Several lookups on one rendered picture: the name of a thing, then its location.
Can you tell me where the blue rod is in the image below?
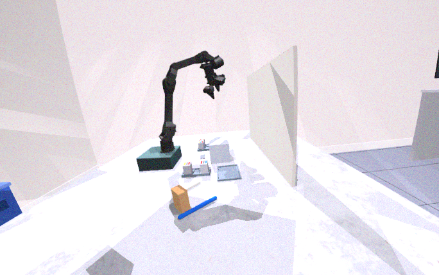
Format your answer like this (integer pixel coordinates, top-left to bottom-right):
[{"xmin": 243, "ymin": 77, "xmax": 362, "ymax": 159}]
[{"xmin": 178, "ymin": 196, "xmax": 217, "ymax": 220}]

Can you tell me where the orange rectangular block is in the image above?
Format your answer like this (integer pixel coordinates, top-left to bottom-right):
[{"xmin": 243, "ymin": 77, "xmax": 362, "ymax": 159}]
[{"xmin": 171, "ymin": 185, "xmax": 191, "ymax": 214}]

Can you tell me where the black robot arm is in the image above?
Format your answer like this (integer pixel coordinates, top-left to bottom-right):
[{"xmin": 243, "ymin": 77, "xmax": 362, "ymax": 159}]
[{"xmin": 159, "ymin": 50, "xmax": 226, "ymax": 153}]

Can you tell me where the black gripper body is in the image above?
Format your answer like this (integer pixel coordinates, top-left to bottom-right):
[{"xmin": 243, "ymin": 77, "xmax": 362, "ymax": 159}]
[{"xmin": 203, "ymin": 72, "xmax": 216, "ymax": 94}]

